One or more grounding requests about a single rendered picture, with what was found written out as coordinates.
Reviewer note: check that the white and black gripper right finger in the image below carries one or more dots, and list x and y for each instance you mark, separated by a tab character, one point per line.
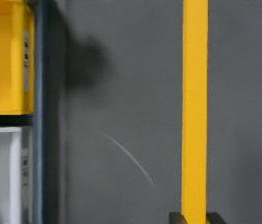
214	218

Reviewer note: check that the yellow vertical bar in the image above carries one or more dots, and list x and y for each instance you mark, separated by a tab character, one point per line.
194	111

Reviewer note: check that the grey bin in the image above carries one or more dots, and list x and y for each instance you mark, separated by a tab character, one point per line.
15	174

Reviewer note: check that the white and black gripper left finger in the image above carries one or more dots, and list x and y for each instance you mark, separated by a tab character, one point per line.
177	218

